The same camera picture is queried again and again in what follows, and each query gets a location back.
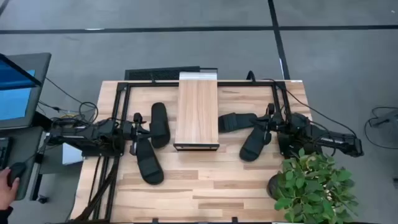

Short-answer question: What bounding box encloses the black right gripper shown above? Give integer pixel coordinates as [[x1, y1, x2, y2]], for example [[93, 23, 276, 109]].
[[256, 103, 287, 144]]

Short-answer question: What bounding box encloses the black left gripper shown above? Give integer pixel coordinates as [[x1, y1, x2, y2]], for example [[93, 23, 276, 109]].
[[121, 112, 154, 156]]

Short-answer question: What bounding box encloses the black rubber slide sandal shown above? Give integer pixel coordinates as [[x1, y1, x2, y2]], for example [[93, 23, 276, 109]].
[[239, 123, 273, 162], [218, 112, 259, 134], [149, 101, 171, 149], [136, 136, 165, 185]]

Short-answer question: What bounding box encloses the black perforated panel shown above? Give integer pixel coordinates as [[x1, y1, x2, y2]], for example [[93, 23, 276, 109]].
[[124, 65, 201, 81]]

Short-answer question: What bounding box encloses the black plant pot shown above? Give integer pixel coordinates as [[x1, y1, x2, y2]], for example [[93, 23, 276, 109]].
[[266, 173, 285, 200]]

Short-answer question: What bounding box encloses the white box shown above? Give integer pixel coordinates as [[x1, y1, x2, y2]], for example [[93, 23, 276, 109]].
[[62, 142, 85, 166]]

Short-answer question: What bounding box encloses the green leafy plant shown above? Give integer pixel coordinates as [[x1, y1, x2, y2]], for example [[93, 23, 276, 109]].
[[273, 147, 361, 224]]

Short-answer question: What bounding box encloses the grey computer desk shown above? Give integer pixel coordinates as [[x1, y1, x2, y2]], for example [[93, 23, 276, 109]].
[[0, 126, 45, 202]]

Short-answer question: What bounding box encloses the grey computer monitor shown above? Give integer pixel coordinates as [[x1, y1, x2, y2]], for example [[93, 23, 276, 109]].
[[0, 52, 52, 131]]

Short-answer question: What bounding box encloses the black computer mouse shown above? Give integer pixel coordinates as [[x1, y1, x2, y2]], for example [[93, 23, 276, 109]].
[[7, 161, 27, 187]]

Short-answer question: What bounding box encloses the black keyboard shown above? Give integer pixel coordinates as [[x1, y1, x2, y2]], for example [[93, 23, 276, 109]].
[[0, 136, 14, 170]]

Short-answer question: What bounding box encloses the person's hand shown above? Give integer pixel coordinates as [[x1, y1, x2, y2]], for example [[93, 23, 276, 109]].
[[0, 167, 21, 211]]

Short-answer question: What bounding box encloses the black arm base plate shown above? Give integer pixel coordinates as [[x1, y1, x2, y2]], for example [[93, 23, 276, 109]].
[[277, 132, 301, 158], [81, 136, 126, 158]]

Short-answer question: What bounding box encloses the black metal table frame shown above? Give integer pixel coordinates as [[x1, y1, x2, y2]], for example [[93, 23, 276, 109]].
[[70, 80, 293, 224]]

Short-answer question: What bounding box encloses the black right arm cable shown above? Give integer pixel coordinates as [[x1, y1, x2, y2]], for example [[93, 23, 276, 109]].
[[246, 70, 358, 147]]

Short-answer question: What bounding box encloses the wooden shelf with black frame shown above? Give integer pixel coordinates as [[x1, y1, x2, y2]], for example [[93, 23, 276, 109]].
[[173, 72, 221, 152]]

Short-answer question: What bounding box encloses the black monitor cable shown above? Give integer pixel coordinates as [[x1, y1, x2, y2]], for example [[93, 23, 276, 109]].
[[44, 76, 100, 126]]

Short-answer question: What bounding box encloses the black cable with connector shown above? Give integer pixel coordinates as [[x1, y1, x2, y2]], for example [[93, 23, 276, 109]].
[[37, 101, 79, 114]]

